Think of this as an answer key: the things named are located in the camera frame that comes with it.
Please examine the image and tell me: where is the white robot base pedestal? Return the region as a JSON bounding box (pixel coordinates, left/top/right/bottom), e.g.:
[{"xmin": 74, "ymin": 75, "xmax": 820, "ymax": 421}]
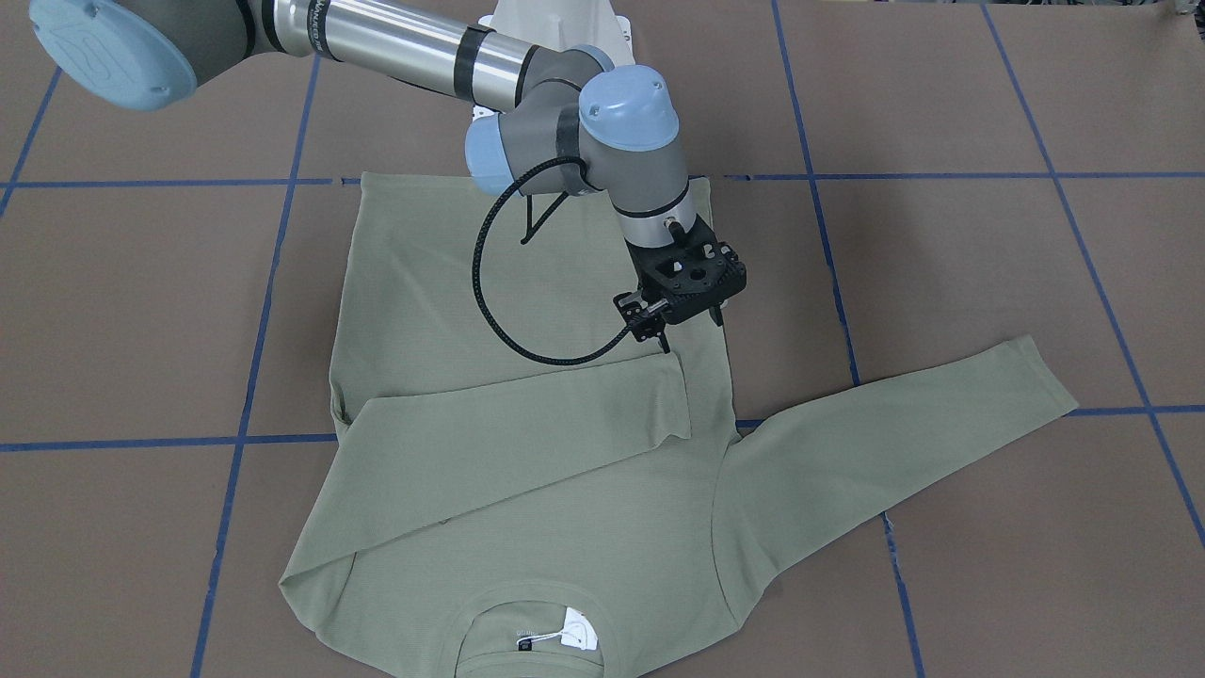
[{"xmin": 481, "ymin": 1, "xmax": 635, "ymax": 66}]

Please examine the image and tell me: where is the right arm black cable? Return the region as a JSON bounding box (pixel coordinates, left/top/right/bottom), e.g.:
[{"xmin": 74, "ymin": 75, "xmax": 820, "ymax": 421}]
[{"xmin": 472, "ymin": 157, "xmax": 634, "ymax": 365}]

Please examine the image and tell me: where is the olive green long-sleeve shirt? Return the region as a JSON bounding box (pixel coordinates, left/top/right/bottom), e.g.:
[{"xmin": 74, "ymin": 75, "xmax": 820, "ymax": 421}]
[{"xmin": 280, "ymin": 173, "xmax": 1076, "ymax": 677}]

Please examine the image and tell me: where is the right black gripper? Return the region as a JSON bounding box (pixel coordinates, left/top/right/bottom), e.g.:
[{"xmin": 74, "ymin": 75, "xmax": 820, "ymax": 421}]
[{"xmin": 627, "ymin": 216, "xmax": 747, "ymax": 353}]

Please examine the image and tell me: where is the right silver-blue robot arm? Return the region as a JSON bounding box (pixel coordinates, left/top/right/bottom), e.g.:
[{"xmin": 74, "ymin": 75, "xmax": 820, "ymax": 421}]
[{"xmin": 27, "ymin": 1, "xmax": 747, "ymax": 365}]

